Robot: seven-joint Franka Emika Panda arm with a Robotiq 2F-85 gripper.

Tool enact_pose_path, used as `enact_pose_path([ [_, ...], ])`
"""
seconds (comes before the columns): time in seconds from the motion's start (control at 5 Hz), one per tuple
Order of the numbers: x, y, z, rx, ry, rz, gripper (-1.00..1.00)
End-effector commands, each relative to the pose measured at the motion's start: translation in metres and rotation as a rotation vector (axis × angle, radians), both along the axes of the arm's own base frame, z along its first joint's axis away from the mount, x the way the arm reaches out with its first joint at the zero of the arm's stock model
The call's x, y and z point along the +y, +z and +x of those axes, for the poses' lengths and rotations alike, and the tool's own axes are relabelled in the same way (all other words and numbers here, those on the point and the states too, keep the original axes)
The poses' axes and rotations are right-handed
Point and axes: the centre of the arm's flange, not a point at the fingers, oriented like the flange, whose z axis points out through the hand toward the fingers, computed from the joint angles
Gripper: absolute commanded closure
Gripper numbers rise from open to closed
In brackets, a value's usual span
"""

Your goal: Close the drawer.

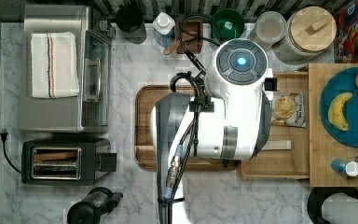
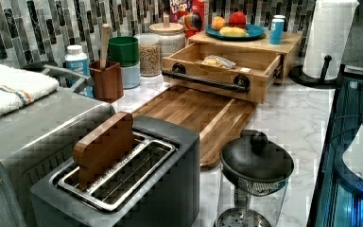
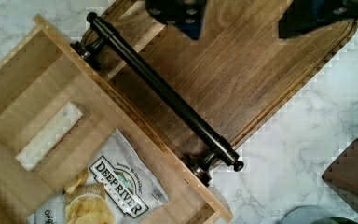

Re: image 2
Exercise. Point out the red apple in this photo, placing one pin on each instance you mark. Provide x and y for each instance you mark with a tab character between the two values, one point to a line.
237	19

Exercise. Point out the wooden drawer with black handle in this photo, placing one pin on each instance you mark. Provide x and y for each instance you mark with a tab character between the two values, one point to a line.
250	79

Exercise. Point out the blue plate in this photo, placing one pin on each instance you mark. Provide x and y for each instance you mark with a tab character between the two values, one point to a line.
254	32

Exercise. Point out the glass jar with wooden lid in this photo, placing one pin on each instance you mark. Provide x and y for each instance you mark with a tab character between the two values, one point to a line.
171	36

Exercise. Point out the glass jar of grains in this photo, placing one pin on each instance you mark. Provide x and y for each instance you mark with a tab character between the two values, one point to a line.
150	56

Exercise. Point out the brown wooden utensil holder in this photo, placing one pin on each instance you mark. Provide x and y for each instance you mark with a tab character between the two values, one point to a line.
108	81

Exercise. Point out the white paper towel roll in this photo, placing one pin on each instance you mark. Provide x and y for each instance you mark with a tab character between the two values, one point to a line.
328	34

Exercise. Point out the orange fruit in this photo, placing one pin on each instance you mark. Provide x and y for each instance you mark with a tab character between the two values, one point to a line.
218	23

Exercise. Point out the white folded towel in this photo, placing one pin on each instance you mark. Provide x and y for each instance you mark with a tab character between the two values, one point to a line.
19	88

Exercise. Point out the wooden spoon handle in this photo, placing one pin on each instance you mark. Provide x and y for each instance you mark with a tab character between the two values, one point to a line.
105	36

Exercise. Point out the light blue cup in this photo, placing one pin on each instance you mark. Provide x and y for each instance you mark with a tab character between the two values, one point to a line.
131	76

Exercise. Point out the wooden drawer cabinet box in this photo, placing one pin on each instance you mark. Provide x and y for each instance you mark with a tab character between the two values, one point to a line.
289	48

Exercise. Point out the yellow banana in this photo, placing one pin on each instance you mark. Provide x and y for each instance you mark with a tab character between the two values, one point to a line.
234	31

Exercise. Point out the glass french press black lid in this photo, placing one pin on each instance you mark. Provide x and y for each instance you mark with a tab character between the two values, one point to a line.
254	179

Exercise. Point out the silver toaster oven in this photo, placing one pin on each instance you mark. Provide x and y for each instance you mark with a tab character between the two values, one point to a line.
41	136

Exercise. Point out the dark grey toaster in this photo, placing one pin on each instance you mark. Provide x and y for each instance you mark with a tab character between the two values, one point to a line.
156	184

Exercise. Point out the green cup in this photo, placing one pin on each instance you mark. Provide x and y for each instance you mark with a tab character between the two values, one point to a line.
124	50

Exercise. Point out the wooden toast slice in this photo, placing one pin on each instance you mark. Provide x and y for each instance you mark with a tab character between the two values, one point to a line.
103	147

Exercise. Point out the white blue supplement bottle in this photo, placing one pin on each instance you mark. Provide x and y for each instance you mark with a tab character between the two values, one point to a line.
77	60

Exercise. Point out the wooden cutting board tray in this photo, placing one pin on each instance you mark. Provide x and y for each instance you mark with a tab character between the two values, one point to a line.
217	119

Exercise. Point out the snack packet in drawer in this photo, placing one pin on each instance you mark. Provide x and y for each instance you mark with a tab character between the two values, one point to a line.
217	61

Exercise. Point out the blue white-capped can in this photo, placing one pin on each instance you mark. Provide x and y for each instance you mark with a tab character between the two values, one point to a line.
277	29

